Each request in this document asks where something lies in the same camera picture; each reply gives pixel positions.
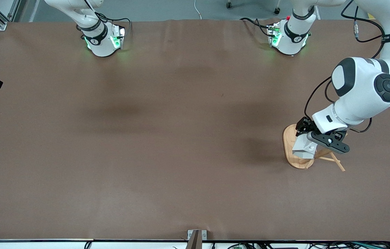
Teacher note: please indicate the metal table edge bracket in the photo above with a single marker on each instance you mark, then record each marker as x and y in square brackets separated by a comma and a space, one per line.
[203, 232]

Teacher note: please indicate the white faceted cup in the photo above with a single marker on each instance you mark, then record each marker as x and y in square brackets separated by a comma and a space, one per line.
[303, 148]

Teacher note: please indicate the brown table cover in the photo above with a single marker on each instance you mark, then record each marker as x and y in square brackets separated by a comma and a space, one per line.
[194, 138]

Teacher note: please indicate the yellow floor tape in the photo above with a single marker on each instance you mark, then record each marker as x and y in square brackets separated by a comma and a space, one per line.
[370, 15]

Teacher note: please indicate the wooden cup rack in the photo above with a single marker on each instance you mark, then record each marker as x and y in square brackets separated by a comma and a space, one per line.
[288, 145]

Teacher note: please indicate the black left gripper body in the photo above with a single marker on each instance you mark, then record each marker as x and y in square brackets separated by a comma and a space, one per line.
[304, 126]

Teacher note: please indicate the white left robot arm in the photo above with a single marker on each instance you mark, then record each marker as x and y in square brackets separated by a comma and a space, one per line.
[364, 90]

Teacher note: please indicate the dark camera mount pole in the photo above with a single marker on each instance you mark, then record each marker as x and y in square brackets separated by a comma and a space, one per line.
[194, 242]

